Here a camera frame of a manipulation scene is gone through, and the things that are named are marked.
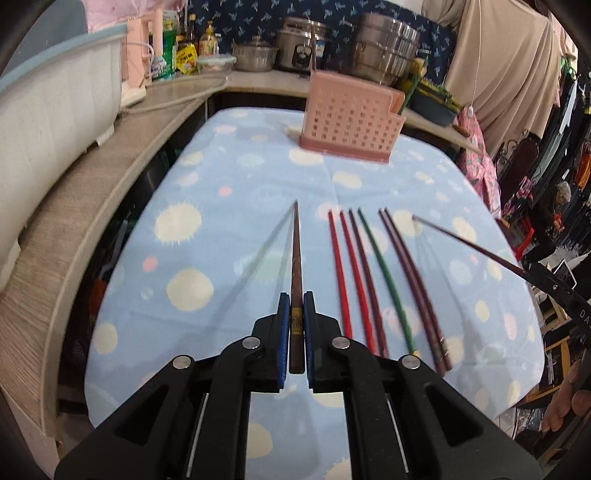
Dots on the pink dotted cloth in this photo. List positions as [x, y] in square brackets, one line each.
[115, 9]

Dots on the steel rice cooker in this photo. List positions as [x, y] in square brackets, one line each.
[298, 46]

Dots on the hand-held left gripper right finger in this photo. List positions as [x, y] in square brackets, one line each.
[314, 341]

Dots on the person's right hand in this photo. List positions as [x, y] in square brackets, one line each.
[561, 397]

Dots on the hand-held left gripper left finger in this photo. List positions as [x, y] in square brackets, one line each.
[280, 341]

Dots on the white green labelled jar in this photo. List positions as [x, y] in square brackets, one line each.
[159, 67]

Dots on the beige curtain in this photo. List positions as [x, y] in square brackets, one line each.
[508, 69]

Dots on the pink kitchen appliance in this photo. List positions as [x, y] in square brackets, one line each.
[138, 50]

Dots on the dark red chopstick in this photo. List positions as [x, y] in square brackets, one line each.
[366, 277]

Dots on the dark sauce bottle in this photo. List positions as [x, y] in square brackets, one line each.
[190, 30]

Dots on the large steel steamer pot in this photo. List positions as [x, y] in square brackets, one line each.
[385, 50]

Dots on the brown patterned chopstick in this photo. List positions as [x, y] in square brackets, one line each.
[295, 277]

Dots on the steel pot with lid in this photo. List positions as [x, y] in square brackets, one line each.
[256, 55]

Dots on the rack of hanging clothes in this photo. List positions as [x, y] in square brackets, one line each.
[577, 115]

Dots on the pink floral cloth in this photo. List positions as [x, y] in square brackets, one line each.
[478, 157]

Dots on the green chopstick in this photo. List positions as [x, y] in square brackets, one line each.
[389, 277]

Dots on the glass container with teal lid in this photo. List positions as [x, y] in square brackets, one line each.
[216, 64]

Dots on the light blue planet print tablecloth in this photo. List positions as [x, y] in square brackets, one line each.
[221, 221]

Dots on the wood grain counter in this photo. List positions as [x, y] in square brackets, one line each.
[69, 207]

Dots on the dark blue printed wall cloth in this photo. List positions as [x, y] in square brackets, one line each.
[258, 21]

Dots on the yellow sponge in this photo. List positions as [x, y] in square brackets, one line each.
[419, 67]

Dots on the yellow snack packet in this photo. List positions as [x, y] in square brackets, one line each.
[187, 57]

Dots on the pink perforated utensil basket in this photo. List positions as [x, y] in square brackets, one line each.
[346, 120]

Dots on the yellow labelled bottle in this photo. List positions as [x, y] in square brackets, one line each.
[210, 41]

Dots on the blue basin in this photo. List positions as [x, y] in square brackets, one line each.
[431, 110]

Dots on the dark maroon chopstick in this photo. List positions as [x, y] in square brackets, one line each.
[471, 244]

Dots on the white tub with blue rim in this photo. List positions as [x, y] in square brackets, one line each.
[55, 101]

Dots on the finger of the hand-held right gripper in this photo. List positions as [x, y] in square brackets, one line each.
[554, 284]

